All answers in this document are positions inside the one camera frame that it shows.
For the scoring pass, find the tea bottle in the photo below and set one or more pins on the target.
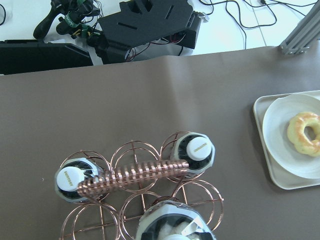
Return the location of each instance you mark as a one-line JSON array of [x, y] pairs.
[[70, 174], [172, 220], [197, 149]]

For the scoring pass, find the cream serving tray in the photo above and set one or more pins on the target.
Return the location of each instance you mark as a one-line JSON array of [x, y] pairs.
[[280, 177]]

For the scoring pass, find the black device housing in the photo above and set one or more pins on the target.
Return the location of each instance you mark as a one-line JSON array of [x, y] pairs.
[[137, 23]]

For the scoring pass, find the white round plate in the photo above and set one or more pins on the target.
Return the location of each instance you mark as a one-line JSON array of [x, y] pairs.
[[274, 129]]

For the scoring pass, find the glazed donut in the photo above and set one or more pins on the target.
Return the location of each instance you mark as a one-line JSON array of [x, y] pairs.
[[296, 133]]

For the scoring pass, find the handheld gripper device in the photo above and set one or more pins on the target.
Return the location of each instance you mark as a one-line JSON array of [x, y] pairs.
[[73, 11]]

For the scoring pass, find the copper wire bottle rack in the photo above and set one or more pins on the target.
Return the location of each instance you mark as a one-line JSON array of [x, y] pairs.
[[137, 177]]

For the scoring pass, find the aluminium frame post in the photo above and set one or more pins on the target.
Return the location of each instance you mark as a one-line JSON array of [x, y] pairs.
[[304, 34]]

